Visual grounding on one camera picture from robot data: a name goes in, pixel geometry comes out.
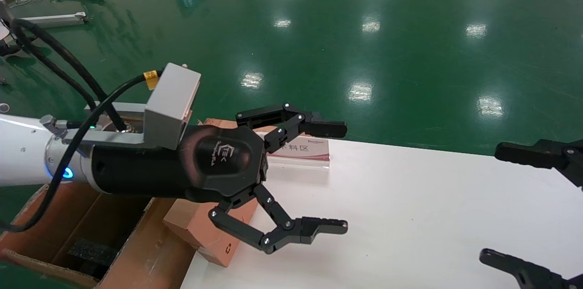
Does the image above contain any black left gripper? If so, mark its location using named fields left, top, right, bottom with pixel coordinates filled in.
left=91, top=103, right=348, bottom=254

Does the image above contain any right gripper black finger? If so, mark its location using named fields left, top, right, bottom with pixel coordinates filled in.
left=495, top=139, right=583, bottom=187
left=479, top=248, right=583, bottom=289

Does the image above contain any small cardboard box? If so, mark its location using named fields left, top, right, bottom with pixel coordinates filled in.
left=163, top=196, right=259, bottom=268

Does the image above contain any large cardboard box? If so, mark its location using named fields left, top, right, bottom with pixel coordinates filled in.
left=0, top=118, right=278, bottom=289

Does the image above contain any acrylic sign with red print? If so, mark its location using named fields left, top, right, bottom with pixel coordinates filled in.
left=266, top=136, right=331, bottom=171

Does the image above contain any black foam block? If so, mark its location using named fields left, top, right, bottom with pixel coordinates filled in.
left=68, top=238, right=119, bottom=278

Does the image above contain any white metal floor bar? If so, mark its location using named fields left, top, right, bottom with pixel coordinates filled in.
left=17, top=12, right=88, bottom=29

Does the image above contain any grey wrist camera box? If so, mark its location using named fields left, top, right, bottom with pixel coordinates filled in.
left=61, top=63, right=201, bottom=150

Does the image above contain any black cable with yellow tag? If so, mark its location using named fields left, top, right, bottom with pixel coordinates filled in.
left=0, top=69, right=160, bottom=233

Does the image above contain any thick black cable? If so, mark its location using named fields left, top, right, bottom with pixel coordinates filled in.
left=11, top=29, right=98, bottom=109
left=0, top=0, right=128, bottom=132

